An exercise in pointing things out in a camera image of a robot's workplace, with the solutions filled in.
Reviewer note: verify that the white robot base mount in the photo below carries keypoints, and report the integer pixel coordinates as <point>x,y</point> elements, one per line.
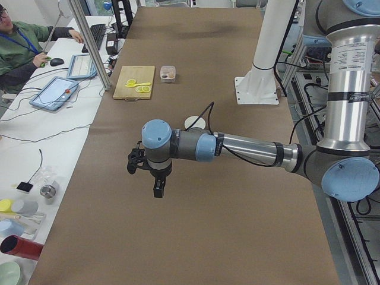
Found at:
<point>258,86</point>

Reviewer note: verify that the aluminium frame post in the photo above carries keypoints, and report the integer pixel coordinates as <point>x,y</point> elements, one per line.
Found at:
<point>82,23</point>

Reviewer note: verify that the yellow plastic knife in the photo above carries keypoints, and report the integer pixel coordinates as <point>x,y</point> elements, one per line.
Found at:
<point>140,84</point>

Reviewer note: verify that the black computer keyboard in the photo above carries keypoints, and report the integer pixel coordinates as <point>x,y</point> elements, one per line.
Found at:
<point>98,32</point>

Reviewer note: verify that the clear plastic egg box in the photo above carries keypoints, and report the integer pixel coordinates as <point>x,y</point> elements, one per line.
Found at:
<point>168,74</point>

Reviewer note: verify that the grey cup lying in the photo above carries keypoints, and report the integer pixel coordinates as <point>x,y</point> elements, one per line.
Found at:
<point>25,207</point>

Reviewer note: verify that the blue teach pendant far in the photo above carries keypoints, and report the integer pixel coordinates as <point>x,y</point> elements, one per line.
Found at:
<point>81,67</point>

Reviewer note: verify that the person's hand at keyboard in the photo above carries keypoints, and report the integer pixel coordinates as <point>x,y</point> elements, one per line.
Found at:
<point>76,35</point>

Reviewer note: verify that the blue teach pendant near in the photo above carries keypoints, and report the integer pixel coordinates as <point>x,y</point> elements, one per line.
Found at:
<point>54,94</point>

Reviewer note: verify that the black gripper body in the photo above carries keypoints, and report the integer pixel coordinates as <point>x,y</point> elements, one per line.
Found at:
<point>159,174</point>

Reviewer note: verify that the yellow cup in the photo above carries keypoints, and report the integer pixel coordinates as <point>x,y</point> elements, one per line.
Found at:
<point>6,205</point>

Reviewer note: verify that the bamboo cutting board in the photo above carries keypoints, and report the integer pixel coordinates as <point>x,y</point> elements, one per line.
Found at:
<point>142,74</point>

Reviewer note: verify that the lemon slice single front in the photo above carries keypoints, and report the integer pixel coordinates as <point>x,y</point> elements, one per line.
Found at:
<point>145,89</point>

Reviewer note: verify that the small black box device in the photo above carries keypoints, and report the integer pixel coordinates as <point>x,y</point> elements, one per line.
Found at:
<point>111,44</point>

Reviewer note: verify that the white ceramic bowl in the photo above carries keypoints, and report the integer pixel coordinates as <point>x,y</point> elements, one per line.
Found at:
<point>194,122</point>

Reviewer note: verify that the seated person green jacket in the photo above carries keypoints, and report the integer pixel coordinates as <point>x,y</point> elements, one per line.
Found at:
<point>21,52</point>

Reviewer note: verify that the red fire extinguisher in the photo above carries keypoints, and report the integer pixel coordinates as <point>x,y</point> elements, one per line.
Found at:
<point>21,247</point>

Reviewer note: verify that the blue teach pendant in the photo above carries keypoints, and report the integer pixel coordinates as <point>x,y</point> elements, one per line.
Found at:
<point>54,94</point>
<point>81,67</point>

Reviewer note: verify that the black computer mouse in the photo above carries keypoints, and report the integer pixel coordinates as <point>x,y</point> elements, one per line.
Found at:
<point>56,62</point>

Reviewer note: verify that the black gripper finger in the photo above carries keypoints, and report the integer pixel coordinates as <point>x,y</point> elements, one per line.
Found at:
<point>158,188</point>

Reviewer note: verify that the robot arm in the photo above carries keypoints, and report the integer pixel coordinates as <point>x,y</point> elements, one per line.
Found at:
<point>209,47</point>

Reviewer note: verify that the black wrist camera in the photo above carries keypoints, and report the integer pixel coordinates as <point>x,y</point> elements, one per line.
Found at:
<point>137,159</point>

